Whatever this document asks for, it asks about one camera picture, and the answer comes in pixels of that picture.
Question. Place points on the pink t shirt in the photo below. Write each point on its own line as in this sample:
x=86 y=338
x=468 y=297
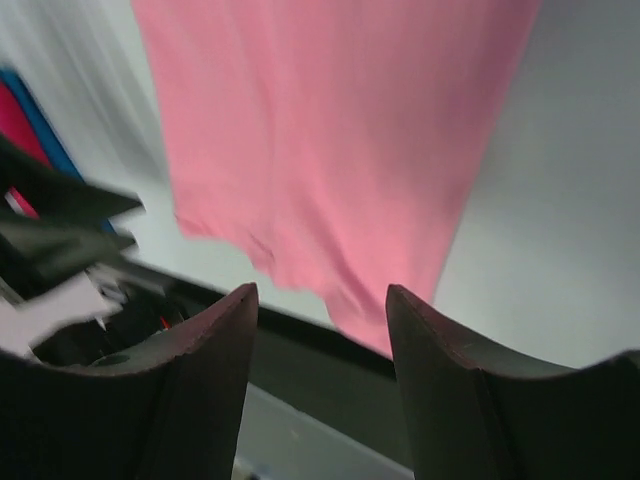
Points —
x=334 y=142

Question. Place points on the folded magenta t shirt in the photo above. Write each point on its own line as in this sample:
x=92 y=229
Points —
x=16 y=127

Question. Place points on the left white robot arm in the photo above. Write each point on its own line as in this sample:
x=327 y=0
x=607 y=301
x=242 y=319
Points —
x=52 y=232

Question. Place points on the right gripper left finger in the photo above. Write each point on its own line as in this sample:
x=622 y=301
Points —
x=167 y=408

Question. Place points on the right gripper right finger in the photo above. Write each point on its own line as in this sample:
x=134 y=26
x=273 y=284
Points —
x=476 y=409

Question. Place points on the folded blue t shirt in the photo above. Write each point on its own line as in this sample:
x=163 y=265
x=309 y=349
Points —
x=50 y=145

